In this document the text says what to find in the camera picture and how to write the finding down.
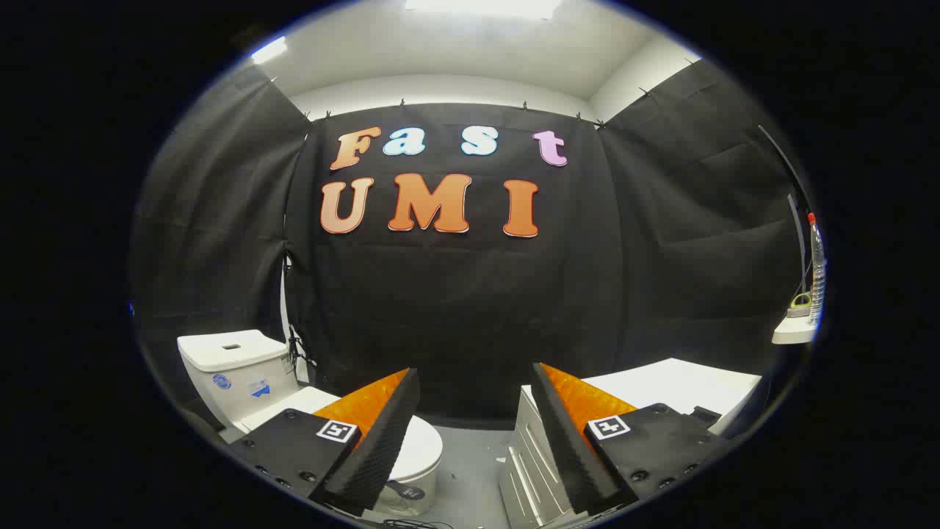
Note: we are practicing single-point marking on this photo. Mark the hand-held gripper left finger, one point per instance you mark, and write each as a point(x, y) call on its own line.
point(382, 441)

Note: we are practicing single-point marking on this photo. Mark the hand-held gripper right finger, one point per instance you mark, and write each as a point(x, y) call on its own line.
point(565, 441)

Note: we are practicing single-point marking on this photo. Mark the white toilet lid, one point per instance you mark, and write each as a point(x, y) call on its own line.
point(422, 448)

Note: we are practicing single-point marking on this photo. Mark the white toilet body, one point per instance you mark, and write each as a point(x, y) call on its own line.
point(235, 389)

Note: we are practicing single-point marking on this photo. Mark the white drawer cabinet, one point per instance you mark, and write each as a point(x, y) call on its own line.
point(661, 382)

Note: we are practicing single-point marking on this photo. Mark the black tripod stand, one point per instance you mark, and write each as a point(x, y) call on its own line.
point(296, 349)

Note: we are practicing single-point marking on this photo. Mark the black backdrop cloth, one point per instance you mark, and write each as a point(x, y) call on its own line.
point(455, 308)

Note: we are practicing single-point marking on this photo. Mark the small white shelf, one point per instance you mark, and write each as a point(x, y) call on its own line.
point(793, 332)

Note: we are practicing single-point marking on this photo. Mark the green tape roll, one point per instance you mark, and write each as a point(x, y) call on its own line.
point(799, 305)

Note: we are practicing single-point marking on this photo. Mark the clear bottle red cap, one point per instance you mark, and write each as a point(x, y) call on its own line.
point(816, 272)

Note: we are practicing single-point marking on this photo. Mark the thin black curved rod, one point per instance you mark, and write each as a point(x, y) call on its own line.
point(786, 165)

